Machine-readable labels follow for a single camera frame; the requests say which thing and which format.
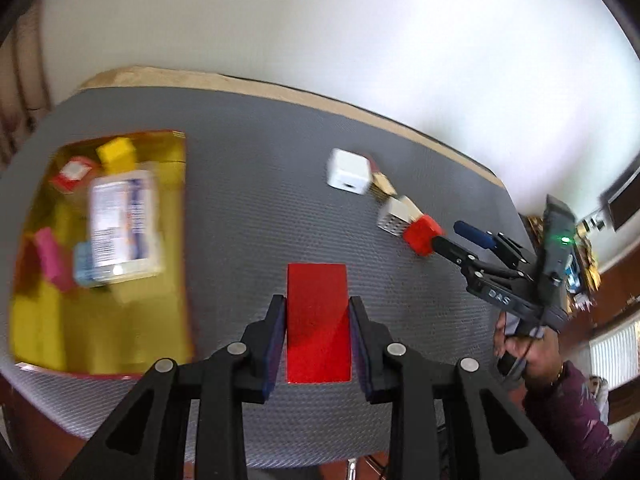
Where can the white charger cube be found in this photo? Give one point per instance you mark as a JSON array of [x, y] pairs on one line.
[[347, 170]]

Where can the red rectangular plate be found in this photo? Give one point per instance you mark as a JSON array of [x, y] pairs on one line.
[[317, 320]]

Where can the grey honeycomb mat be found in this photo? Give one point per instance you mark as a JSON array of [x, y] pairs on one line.
[[260, 185]]

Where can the small red box white label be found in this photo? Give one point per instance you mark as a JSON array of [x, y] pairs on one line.
[[72, 175]]

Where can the pink block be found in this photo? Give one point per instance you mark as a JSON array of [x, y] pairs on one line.
[[55, 260]]

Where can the person's right hand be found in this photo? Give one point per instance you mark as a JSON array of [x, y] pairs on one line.
[[542, 360]]

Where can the small maroon block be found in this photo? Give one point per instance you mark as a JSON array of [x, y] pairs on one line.
[[374, 164]]

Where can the plain wooden block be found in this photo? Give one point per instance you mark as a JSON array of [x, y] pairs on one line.
[[382, 185], [412, 208]]

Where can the cluttered shelf items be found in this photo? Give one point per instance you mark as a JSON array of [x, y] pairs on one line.
[[582, 260]]

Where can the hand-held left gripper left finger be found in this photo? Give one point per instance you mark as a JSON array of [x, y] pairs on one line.
[[275, 340]]

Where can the dark flat screen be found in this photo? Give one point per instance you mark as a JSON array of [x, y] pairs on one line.
[[625, 200]]

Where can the white slatted window blind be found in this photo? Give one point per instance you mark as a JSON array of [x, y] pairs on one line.
[[615, 355]]

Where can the blue patterned small object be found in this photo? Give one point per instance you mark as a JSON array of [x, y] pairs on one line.
[[82, 262]]

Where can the beige leaf print curtain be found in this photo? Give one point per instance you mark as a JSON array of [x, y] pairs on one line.
[[20, 100]]

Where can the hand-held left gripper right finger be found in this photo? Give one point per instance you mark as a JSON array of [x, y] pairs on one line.
[[361, 340]]

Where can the red tin box gold inside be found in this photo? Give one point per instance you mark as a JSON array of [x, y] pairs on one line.
[[45, 330]]

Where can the yellow cube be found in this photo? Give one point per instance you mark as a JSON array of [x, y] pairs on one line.
[[117, 156]]

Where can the white labelled box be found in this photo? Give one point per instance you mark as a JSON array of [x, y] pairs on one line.
[[125, 225]]

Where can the red plastic block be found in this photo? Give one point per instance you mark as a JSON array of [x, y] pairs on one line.
[[420, 237]]

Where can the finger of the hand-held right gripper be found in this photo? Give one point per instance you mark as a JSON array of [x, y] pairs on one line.
[[452, 250], [475, 233]]

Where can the dark red block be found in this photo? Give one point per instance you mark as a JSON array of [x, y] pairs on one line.
[[27, 270]]

